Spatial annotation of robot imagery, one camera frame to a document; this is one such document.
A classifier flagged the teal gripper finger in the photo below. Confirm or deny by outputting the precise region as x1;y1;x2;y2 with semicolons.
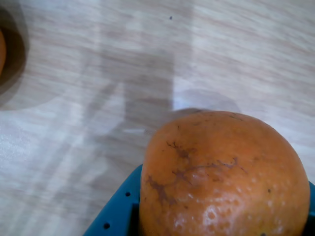
304;180;315;236
83;164;143;236

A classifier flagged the scarred small orange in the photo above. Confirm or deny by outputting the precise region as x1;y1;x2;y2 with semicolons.
138;110;311;236

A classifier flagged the small orange green stem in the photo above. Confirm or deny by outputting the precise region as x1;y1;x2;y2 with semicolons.
0;30;7;77

